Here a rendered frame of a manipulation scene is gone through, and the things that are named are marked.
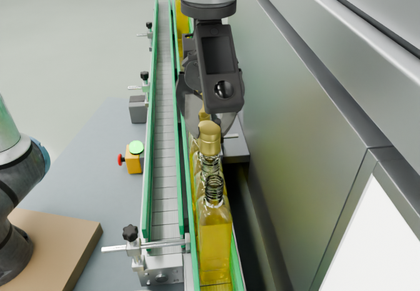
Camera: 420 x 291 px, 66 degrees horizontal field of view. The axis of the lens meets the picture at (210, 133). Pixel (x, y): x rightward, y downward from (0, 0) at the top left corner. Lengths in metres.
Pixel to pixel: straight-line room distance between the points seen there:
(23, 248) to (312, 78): 0.74
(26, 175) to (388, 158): 0.74
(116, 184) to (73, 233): 0.22
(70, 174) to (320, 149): 0.89
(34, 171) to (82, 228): 0.20
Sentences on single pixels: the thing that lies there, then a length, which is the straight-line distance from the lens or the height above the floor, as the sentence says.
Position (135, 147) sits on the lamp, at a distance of 1.02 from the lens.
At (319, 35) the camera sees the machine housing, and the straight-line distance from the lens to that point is 0.42.
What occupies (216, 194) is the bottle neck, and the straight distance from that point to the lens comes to 0.51.
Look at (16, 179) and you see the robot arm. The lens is 0.84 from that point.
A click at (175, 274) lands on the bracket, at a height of 0.85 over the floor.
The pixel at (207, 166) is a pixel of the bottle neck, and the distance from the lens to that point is 0.54.
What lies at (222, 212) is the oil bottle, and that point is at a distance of 0.53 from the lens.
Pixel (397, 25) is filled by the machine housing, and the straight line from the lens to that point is 0.34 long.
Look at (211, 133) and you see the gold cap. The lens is 0.50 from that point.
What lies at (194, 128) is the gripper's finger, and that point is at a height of 1.20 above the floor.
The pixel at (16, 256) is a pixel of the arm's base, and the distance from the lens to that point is 0.89.
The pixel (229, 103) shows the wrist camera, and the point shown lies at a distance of 0.37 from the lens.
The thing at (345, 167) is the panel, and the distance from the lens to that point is 0.36.
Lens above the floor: 1.51
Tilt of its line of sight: 39 degrees down
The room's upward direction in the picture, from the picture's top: straight up
